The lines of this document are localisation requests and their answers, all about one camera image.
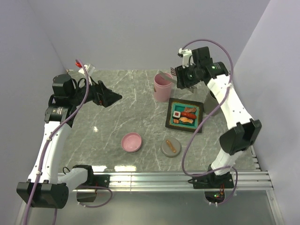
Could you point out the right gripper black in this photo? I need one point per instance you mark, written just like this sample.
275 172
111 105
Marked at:
180 73

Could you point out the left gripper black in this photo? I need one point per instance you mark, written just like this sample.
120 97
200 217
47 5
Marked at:
102 95

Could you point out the metal tongs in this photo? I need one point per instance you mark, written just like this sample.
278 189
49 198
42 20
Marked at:
166 77

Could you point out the red sausage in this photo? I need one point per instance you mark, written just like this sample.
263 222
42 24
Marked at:
188 115

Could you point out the sushi roll red centre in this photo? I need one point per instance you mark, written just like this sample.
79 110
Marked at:
176 115

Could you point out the salmon nigiri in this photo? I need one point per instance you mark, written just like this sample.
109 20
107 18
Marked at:
187 121

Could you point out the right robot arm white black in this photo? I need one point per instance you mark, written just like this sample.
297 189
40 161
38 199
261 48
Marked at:
242 128

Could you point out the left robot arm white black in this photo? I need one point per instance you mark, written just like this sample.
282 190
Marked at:
43 188

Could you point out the pink cup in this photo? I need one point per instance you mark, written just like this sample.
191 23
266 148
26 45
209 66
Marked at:
162 87

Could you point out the grey cup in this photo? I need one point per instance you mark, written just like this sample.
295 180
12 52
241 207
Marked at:
210 103

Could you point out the square teal black plate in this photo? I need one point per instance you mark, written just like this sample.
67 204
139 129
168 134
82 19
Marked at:
176 104

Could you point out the pink lid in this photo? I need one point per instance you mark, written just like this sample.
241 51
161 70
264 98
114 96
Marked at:
131 142

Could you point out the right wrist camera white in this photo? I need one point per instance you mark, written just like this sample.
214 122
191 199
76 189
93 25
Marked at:
187 57

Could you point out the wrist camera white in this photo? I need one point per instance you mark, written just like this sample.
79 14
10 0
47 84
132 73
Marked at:
88 67
187 57

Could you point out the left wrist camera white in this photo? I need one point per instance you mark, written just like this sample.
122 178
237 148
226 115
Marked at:
88 67

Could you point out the grey lid with strap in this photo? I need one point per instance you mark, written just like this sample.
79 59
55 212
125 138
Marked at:
170 147

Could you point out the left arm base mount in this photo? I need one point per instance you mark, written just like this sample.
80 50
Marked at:
102 180

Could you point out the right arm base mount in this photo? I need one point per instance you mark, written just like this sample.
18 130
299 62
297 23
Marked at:
214 186

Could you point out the aluminium rail frame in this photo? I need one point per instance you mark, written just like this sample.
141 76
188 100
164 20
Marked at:
146 187

